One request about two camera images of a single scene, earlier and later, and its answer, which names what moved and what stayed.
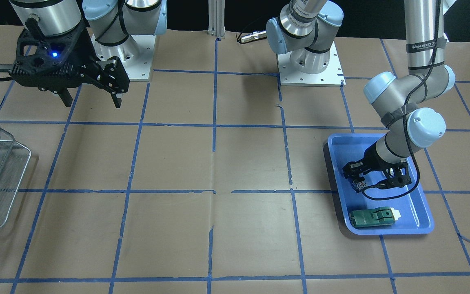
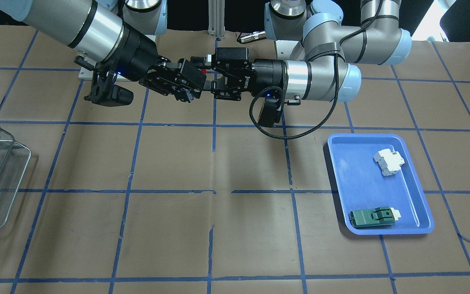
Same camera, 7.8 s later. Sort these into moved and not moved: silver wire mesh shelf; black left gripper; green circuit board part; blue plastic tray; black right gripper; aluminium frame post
Moved: black right gripper; black left gripper
Not moved: green circuit board part; aluminium frame post; blue plastic tray; silver wire mesh shelf
